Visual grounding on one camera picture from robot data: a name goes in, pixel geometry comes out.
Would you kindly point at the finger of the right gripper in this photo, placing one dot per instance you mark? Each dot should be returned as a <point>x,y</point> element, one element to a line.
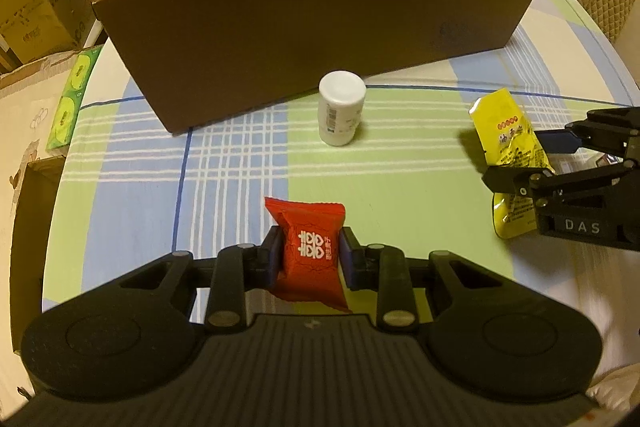
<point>614,185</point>
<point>605,138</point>

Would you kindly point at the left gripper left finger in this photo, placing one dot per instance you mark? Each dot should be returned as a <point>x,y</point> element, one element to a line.
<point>238,269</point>

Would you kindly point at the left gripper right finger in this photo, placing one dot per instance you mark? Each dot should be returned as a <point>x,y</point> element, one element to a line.
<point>383,269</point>

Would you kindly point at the yellow snack bag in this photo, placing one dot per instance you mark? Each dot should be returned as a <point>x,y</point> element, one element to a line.
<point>508,139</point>

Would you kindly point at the red candy packet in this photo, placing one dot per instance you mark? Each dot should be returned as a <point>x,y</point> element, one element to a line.
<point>310,253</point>

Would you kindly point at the checked bed sheet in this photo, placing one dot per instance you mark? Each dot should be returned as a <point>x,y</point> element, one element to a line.
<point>131,191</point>

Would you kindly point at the white pill bottle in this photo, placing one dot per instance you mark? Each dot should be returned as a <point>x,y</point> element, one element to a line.
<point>342,96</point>

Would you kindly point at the green tissue pack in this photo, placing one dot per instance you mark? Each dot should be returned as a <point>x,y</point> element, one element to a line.
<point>66,114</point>

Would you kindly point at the flat white cardboard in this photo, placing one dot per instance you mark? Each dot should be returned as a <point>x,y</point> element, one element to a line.
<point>29,97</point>

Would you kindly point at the brown open cardboard carton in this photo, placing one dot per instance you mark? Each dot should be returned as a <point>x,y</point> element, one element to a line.
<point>37,28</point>

